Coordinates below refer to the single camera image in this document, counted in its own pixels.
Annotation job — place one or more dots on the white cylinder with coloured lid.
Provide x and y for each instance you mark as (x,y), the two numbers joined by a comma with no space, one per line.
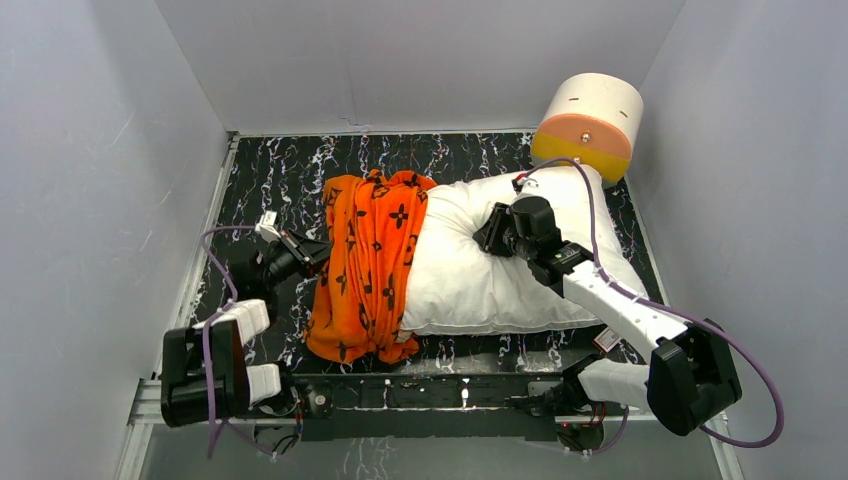
(595,118)

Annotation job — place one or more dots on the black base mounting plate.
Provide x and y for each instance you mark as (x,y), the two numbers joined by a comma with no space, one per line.
(475,424)

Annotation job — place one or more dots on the white pillow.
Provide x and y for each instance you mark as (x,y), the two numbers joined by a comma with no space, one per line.
(454,288)

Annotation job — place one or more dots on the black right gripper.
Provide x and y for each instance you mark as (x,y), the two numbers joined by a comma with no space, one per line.
(489,238)

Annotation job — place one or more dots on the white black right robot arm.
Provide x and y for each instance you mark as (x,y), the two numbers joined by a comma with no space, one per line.
(688,375)

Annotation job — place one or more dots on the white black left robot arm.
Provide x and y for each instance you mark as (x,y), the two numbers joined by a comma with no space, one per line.
(205,376)

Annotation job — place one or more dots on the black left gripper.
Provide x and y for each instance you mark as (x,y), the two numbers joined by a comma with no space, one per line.
(307,247)

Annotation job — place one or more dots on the aluminium front rail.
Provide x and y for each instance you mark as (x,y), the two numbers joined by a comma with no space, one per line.
(680,412)

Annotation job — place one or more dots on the orange patterned plush pillowcase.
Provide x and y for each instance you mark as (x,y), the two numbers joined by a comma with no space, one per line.
(373,223)

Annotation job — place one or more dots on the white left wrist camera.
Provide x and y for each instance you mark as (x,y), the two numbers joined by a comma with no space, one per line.
(268,227)

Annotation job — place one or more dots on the red white label tag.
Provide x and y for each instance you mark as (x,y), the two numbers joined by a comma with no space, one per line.
(607,340)

